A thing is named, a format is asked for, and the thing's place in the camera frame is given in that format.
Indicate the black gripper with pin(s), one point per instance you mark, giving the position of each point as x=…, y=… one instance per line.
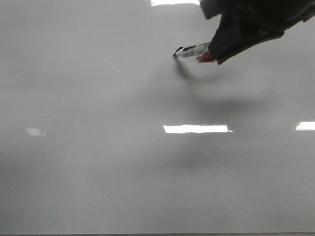
x=246, y=23

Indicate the white black whiteboard marker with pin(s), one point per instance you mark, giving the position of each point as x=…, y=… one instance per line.
x=200, y=51

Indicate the white whiteboard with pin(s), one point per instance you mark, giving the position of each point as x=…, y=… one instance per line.
x=103, y=131

